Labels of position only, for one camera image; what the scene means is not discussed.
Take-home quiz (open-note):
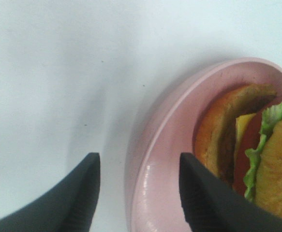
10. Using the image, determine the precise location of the burger with lettuce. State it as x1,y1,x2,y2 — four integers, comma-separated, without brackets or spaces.
194,84,282,218

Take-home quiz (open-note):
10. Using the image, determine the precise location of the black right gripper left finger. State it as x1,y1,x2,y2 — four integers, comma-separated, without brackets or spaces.
0,153,100,232

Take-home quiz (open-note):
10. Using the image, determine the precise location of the pink round plate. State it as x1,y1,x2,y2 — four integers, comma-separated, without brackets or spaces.
125,58,282,232

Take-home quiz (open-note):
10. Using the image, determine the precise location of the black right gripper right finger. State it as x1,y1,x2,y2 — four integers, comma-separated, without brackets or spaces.
179,153,282,232

